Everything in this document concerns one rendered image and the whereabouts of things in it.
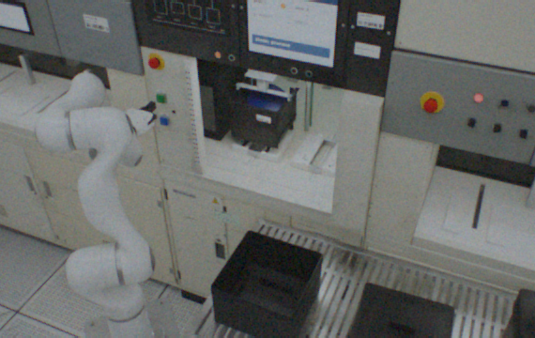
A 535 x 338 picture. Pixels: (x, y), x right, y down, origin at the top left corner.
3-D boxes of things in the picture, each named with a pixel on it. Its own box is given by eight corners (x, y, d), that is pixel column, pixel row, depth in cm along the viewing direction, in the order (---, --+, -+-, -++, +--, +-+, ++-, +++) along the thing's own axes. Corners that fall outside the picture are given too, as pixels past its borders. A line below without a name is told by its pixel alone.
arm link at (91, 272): (145, 318, 159) (132, 263, 144) (79, 330, 156) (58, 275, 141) (144, 285, 168) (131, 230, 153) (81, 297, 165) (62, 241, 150)
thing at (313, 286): (249, 262, 200) (248, 228, 189) (321, 286, 191) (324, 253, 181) (212, 321, 180) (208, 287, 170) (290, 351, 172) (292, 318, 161)
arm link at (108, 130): (99, 275, 158) (158, 266, 161) (96, 299, 147) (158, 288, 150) (65, 106, 141) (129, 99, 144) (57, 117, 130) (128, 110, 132)
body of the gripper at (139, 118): (114, 136, 192) (132, 119, 200) (138, 143, 189) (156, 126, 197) (110, 118, 187) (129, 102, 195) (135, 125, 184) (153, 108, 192)
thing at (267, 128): (227, 144, 233) (223, 78, 213) (248, 119, 247) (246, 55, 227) (281, 158, 225) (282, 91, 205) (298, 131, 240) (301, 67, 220)
